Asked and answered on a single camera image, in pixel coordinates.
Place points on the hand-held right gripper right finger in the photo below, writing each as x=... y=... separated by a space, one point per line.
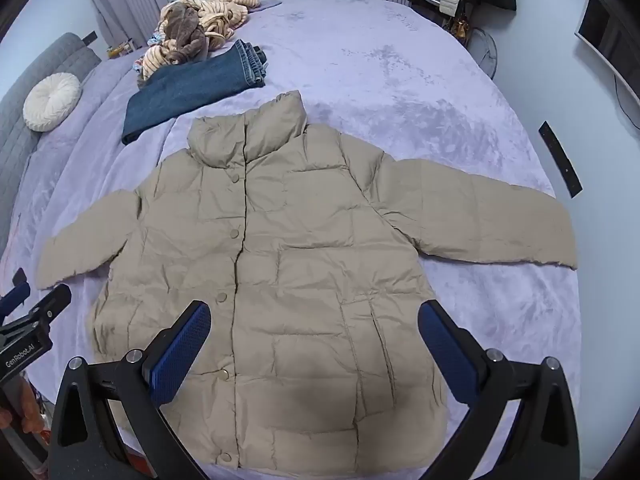
x=445 y=355

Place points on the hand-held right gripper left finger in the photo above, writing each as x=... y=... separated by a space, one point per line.
x=180 y=355

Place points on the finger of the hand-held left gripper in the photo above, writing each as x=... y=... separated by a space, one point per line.
x=52 y=300
x=15 y=297

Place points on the beige puffer jacket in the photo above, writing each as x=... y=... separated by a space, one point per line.
x=300 y=260

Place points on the dark clothes rack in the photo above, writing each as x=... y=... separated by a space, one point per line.
x=425 y=10

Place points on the person's left hand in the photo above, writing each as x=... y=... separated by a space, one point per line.
x=31 y=412

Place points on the grey quilted headboard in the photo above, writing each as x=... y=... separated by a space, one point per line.
x=20 y=160

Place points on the round white pillow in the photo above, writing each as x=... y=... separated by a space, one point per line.
x=51 y=101

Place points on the black strip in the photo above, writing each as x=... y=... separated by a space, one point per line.
x=561 y=160

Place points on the blue jeans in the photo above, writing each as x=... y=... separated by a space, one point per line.
x=190 y=90

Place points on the brown plush garment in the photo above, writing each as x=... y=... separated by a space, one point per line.
x=182 y=25

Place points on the standing fan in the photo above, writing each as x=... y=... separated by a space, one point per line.
x=484 y=52

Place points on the pale pleated curtain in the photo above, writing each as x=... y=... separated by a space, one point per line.
x=125 y=0

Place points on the beige striped fleece garment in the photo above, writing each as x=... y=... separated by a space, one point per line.
x=225 y=12

